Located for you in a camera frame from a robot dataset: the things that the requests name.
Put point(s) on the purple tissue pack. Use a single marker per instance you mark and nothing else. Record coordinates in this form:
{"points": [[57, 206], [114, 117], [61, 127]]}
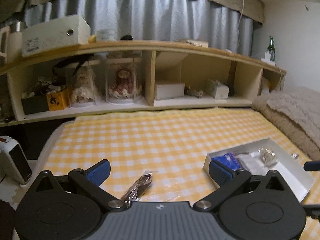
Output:
{"points": [[229, 160]]}

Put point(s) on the yellow checkered bed sheet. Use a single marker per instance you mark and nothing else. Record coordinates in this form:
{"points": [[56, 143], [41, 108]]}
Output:
{"points": [[171, 144]]}

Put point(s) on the white kettle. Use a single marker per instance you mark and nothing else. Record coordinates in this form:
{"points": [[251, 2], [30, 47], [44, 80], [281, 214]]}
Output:
{"points": [[11, 42]]}

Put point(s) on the white face mask pack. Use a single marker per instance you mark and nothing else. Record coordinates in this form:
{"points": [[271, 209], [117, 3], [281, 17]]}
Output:
{"points": [[251, 163]]}

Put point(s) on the white open box on shelf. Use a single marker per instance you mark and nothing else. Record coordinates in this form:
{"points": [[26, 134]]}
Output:
{"points": [[168, 84]]}

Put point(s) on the white long box on shelf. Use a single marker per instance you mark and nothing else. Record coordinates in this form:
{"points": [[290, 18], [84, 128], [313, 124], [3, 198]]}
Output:
{"points": [[58, 33]]}

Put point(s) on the crumpled clear plastic wrapper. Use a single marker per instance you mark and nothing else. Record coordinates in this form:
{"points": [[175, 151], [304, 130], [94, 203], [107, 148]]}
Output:
{"points": [[295, 155]]}

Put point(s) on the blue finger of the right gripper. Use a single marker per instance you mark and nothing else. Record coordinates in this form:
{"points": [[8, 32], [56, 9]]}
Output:
{"points": [[312, 166]]}

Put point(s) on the dark item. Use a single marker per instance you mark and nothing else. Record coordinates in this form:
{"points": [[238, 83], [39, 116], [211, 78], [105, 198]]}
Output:
{"points": [[137, 189]]}

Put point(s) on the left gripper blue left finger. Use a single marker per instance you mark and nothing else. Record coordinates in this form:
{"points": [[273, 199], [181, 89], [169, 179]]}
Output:
{"points": [[88, 182]]}

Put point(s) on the green glass bottle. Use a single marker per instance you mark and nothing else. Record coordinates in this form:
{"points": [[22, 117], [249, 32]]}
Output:
{"points": [[271, 49]]}

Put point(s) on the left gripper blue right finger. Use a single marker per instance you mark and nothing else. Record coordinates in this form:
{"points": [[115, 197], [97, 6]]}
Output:
{"points": [[230, 184]]}

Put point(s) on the white shallow cardboard box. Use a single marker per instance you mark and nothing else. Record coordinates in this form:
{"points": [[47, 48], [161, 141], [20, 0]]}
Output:
{"points": [[296, 177]]}

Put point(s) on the white tissue box on shelf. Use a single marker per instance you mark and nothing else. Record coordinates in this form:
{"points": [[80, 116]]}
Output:
{"points": [[217, 90]]}

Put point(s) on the wooden headboard shelf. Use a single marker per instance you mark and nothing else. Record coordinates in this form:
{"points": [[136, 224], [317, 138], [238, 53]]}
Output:
{"points": [[31, 78]]}

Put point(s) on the orange halloween box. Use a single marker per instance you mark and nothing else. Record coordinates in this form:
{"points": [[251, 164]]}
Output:
{"points": [[57, 101]]}

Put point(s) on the beige fluffy blanket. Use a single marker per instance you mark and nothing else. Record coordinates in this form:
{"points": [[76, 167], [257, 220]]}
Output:
{"points": [[296, 115]]}

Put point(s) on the grey curtain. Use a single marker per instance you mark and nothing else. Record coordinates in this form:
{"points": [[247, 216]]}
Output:
{"points": [[161, 20]]}

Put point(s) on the doll in clear case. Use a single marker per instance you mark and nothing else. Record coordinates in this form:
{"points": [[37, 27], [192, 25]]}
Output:
{"points": [[83, 90], [124, 85]]}

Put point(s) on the white small heater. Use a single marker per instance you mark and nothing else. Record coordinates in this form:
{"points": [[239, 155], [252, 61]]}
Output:
{"points": [[13, 160]]}

